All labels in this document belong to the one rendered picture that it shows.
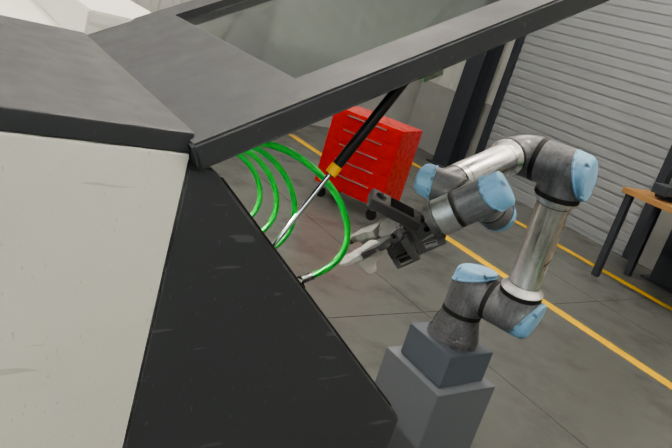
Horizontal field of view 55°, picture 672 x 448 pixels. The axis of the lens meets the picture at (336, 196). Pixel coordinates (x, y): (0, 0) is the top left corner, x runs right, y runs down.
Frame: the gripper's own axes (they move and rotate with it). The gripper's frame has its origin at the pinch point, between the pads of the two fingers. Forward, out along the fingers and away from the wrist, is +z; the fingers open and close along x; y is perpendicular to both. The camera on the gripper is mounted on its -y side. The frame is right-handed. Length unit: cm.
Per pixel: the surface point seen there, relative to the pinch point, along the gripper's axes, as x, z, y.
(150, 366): -43, 18, -17
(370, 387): -19.2, 3.8, 19.9
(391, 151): 395, 83, 129
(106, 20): 23, 26, -64
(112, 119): -41, -2, -50
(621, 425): 159, -8, 248
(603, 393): 190, -4, 253
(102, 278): -45, 12, -34
